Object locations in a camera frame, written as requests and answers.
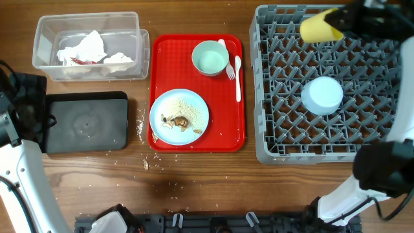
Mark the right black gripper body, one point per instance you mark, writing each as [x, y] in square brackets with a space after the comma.
[362, 16]

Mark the white plastic fork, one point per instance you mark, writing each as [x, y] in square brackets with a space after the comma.
[229, 69]

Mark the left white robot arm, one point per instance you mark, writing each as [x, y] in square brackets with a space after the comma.
[25, 191]

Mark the small white napkin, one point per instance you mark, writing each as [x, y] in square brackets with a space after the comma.
[118, 62]

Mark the yellow cup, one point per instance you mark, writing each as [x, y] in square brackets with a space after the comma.
[316, 30]

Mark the green bowl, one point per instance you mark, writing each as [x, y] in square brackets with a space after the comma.
[210, 58]

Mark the white plastic spoon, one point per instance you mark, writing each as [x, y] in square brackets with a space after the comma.
[237, 78]

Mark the grey dishwasher rack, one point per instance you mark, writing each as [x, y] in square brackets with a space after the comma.
[286, 132]

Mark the red snack wrapper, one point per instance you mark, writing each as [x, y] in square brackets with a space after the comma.
[80, 62]

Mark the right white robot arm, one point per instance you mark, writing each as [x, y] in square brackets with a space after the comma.
[382, 173]

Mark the light blue bowl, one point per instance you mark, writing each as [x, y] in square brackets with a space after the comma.
[322, 96]

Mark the clear plastic waste bin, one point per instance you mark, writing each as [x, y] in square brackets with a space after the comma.
[120, 32]

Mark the red serving tray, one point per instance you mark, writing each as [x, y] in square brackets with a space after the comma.
[172, 68]

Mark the light blue plate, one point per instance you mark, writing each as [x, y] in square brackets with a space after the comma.
[173, 103]

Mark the large white napkin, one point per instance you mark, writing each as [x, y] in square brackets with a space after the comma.
[91, 48]

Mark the black rectangular tray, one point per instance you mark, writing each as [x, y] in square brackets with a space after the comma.
[79, 122]

